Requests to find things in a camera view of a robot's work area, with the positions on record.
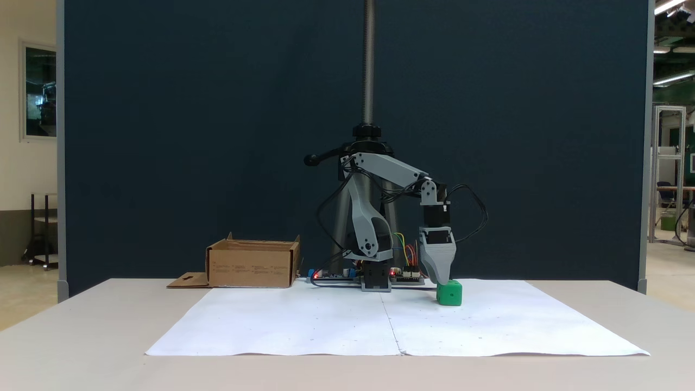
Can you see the green dice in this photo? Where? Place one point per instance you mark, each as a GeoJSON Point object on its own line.
{"type": "Point", "coordinates": [449, 294]}

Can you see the framed wall window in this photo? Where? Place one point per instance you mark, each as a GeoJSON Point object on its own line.
{"type": "Point", "coordinates": [39, 92]}

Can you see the black and silver tripod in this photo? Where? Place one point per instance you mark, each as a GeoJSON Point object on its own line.
{"type": "Point", "coordinates": [368, 65]}

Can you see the white paper sheet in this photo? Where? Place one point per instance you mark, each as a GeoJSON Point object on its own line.
{"type": "Point", "coordinates": [304, 320]}

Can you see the blue circuit board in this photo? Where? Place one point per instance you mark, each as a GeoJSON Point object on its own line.
{"type": "Point", "coordinates": [331, 276]}

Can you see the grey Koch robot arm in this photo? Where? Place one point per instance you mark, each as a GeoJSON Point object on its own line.
{"type": "Point", "coordinates": [388, 169]}

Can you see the aluminium profile frame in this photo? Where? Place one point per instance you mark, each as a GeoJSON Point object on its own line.
{"type": "Point", "coordinates": [658, 163]}

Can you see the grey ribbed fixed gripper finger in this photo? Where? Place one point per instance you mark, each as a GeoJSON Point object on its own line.
{"type": "Point", "coordinates": [441, 269]}

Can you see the green bin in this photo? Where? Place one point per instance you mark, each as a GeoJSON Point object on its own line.
{"type": "Point", "coordinates": [668, 222]}

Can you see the dark blue partition panel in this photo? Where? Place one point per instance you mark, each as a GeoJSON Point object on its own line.
{"type": "Point", "coordinates": [190, 136]}

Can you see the brown cardboard box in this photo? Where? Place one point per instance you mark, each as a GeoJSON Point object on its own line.
{"type": "Point", "coordinates": [250, 266]}

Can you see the ceiling strip light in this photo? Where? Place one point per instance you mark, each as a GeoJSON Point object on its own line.
{"type": "Point", "coordinates": [668, 5]}
{"type": "Point", "coordinates": [673, 79]}

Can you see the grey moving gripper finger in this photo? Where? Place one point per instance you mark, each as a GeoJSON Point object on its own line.
{"type": "Point", "coordinates": [425, 255]}

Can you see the black shelf cart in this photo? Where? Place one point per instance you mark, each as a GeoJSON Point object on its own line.
{"type": "Point", "coordinates": [33, 228]}

